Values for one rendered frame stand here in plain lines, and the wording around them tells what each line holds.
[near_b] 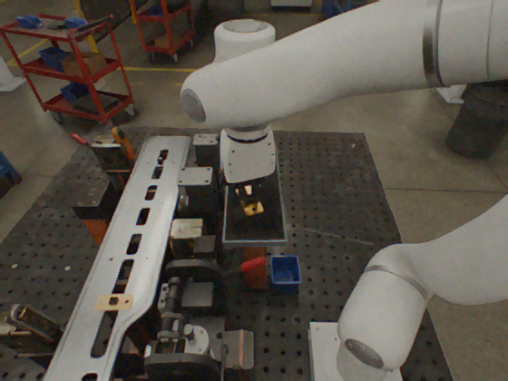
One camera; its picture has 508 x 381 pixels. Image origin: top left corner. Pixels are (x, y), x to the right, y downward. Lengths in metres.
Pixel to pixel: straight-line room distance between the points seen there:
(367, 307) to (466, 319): 1.62
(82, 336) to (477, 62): 0.81
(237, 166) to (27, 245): 1.12
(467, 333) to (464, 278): 1.67
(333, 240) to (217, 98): 0.97
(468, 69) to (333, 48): 0.12
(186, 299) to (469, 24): 0.54
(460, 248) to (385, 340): 0.19
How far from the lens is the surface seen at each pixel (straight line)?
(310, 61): 0.36
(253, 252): 0.92
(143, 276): 0.84
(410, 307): 0.60
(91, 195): 1.06
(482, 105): 3.13
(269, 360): 1.02
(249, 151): 0.53
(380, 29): 0.34
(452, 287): 0.49
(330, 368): 0.95
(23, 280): 1.41
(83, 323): 0.83
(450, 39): 0.32
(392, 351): 0.57
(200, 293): 0.60
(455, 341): 2.07
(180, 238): 0.78
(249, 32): 0.45
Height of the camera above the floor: 1.68
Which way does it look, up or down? 45 degrees down
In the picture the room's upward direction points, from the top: straight up
